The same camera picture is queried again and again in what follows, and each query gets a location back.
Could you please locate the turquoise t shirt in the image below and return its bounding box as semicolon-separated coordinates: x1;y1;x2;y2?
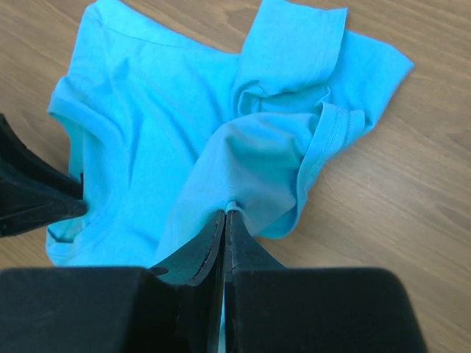
46;1;414;267

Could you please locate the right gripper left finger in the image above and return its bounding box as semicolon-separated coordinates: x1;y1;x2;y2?
1;212;225;352

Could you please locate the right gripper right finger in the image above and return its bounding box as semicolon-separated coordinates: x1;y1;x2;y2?
224;212;427;352

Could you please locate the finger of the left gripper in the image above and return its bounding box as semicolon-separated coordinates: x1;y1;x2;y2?
1;115;87;236

